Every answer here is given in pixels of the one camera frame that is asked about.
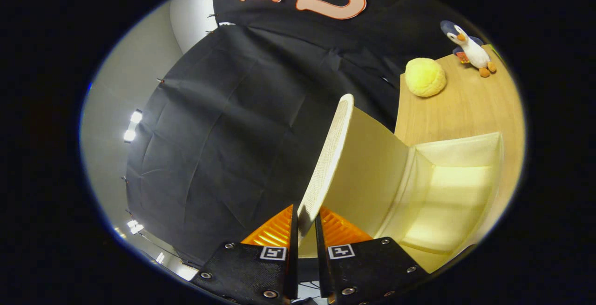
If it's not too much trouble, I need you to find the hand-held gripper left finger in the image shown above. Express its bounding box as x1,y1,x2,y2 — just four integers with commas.
190,204,299,305

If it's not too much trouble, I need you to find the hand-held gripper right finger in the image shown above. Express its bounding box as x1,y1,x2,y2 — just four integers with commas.
314,206,430,305

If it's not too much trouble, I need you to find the cream fabric storage box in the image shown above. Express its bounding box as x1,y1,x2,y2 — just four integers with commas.
297,93,506,274

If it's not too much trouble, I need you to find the black backdrop cloth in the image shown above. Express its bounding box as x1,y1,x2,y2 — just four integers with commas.
125,0,495,269

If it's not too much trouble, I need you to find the narrow ceiling light strip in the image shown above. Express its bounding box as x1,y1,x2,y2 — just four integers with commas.
122,108,144,143

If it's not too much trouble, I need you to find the yellow plush bread toy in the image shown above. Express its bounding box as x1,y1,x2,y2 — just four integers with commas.
405,57,448,98

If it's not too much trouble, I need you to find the plush penguin toy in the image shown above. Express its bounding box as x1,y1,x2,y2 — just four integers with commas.
440,20,498,79

